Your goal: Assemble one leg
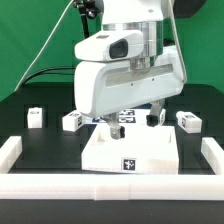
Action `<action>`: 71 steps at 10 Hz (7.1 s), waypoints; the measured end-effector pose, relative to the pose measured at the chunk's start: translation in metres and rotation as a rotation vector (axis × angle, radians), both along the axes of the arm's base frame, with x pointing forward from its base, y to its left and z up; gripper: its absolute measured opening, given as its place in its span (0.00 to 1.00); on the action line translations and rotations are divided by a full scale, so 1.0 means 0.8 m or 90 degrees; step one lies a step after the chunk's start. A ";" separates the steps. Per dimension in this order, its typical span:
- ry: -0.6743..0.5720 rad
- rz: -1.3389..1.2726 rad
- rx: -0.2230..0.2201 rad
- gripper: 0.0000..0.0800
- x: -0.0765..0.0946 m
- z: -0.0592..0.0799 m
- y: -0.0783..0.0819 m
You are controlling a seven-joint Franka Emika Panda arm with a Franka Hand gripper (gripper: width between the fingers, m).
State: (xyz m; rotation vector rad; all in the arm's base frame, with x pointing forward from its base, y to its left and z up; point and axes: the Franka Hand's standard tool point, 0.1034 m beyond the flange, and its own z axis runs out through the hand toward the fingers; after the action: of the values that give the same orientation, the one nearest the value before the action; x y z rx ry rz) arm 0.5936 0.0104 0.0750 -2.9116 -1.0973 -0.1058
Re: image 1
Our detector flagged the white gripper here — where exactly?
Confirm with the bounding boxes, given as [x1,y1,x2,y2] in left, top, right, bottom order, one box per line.
[74,45,185,139]

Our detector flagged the white square tabletop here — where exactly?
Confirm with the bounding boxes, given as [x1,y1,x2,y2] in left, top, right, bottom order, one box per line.
[81,123,179,174]

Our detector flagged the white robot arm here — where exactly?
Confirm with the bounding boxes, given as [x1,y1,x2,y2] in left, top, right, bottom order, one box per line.
[74,0,187,139]

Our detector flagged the marker sheet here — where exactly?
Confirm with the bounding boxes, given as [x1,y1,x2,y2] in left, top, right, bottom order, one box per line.
[83,108,158,126]

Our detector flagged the white U-shaped fence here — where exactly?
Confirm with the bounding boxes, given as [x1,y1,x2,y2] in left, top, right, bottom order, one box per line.
[0,136,224,201]

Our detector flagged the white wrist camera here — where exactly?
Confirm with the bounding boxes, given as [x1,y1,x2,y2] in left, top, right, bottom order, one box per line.
[74,30,144,62]

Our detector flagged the black cable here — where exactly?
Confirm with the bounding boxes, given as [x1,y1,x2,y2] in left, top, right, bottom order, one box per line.
[23,66,77,86]

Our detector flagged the white cable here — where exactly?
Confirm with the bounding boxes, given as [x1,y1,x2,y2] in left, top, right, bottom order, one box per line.
[13,0,75,93]

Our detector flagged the black camera stand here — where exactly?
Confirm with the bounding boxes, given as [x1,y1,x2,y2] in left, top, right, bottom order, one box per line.
[73,0,104,38]

